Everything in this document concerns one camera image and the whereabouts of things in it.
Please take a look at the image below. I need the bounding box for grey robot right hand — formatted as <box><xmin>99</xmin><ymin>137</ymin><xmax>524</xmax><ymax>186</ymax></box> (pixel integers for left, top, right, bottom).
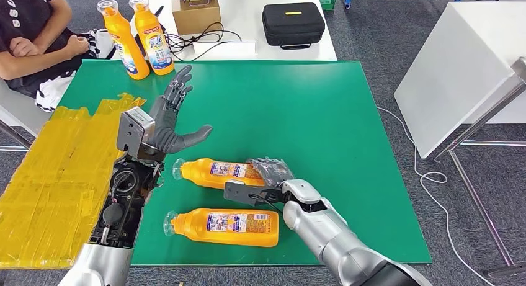
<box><xmin>246</xmin><ymin>157</ymin><xmax>296</xmax><ymax>189</ymax></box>

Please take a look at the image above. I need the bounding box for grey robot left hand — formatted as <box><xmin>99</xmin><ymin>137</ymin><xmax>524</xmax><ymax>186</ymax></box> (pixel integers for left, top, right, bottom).
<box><xmin>146</xmin><ymin>65</ymin><xmax>214</xmax><ymax>154</ymax></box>

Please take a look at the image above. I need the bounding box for orange detergent bottle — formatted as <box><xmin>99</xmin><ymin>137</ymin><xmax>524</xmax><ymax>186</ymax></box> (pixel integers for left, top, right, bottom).
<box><xmin>97</xmin><ymin>0</ymin><xmax>151</xmax><ymax>81</ymax></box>
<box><xmin>172</xmin><ymin>158</ymin><xmax>268</xmax><ymax>191</ymax></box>
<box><xmin>163</xmin><ymin>208</ymin><xmax>280</xmax><ymax>248</ymax></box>
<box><xmin>128</xmin><ymin>0</ymin><xmax>176</xmax><ymax>76</ymax></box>

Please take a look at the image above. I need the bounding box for tablet in dark blue case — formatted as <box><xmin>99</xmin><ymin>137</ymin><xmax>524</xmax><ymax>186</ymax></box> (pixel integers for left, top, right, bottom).
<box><xmin>133</xmin><ymin>5</ymin><xmax>166</xmax><ymax>59</ymax></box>

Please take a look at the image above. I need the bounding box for flat white box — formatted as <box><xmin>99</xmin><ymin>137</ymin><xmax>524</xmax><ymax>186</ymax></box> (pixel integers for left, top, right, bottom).
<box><xmin>192</xmin><ymin>40</ymin><xmax>257</xmax><ymax>60</ymax></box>

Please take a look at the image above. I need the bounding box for brown cardboard box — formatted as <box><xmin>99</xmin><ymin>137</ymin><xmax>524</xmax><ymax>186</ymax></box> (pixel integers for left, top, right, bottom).
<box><xmin>171</xmin><ymin>0</ymin><xmax>222</xmax><ymax>36</ymax></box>

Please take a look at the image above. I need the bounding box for black carrying case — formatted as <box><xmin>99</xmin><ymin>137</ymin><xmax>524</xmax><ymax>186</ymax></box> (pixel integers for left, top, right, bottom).
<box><xmin>262</xmin><ymin>2</ymin><xmax>326</xmax><ymax>51</ymax></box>

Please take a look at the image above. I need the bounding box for grey bench seat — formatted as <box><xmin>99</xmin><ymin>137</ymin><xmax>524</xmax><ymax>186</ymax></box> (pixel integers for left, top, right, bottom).
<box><xmin>0</xmin><ymin>83</ymin><xmax>50</xmax><ymax>153</ymax></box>

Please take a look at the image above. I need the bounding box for person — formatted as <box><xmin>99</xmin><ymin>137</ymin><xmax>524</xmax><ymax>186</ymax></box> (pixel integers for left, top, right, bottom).
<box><xmin>0</xmin><ymin>0</ymin><xmax>117</xmax><ymax>113</ymax></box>

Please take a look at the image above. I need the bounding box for large white table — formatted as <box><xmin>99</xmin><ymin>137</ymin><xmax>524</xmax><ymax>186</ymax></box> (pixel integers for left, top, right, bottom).
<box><xmin>393</xmin><ymin>0</ymin><xmax>526</xmax><ymax>159</ymax></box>

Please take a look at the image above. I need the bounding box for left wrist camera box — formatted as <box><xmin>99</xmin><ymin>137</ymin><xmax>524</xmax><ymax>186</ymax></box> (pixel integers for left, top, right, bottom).
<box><xmin>116</xmin><ymin>107</ymin><xmax>156</xmax><ymax>159</ymax></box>

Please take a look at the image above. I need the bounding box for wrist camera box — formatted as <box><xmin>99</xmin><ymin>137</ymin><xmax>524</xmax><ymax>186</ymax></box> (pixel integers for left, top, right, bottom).
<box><xmin>223</xmin><ymin>180</ymin><xmax>285</xmax><ymax>208</ymax></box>
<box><xmin>116</xmin><ymin>107</ymin><xmax>156</xmax><ymax>159</ymax></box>

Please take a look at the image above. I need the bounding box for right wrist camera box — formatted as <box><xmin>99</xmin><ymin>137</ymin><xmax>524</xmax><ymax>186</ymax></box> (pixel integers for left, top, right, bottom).
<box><xmin>223</xmin><ymin>180</ymin><xmax>285</xmax><ymax>208</ymax></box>

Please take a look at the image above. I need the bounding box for black cable bundle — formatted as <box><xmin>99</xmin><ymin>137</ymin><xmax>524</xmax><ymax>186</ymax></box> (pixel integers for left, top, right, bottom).
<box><xmin>164</xmin><ymin>22</ymin><xmax>243</xmax><ymax>62</ymax></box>

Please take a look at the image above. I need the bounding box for white floor cable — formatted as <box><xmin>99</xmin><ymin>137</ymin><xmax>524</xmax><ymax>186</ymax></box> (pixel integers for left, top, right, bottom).
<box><xmin>376</xmin><ymin>106</ymin><xmax>494</xmax><ymax>286</ymax></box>

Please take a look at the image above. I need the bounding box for metal table frame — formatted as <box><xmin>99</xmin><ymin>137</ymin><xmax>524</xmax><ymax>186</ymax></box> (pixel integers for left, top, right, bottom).
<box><xmin>433</xmin><ymin>56</ymin><xmax>526</xmax><ymax>279</ymax></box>

